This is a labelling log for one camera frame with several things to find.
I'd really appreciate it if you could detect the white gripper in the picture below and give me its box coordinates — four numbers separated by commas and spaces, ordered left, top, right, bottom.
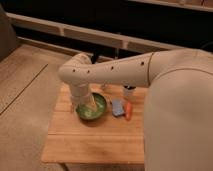
70, 91, 97, 111

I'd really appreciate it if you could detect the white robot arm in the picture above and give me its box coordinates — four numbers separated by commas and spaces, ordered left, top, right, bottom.
59, 49, 213, 171

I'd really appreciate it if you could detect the green ceramic bowl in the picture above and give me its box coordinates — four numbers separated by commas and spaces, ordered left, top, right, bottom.
76, 92, 107, 120

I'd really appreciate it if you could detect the blue sponge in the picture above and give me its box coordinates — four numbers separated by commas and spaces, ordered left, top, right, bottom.
111, 99, 124, 117

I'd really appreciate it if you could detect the orange carrot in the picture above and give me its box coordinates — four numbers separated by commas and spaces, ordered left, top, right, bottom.
125, 102, 133, 121

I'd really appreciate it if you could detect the wooden table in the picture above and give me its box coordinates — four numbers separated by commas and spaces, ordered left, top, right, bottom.
41, 84, 147, 164

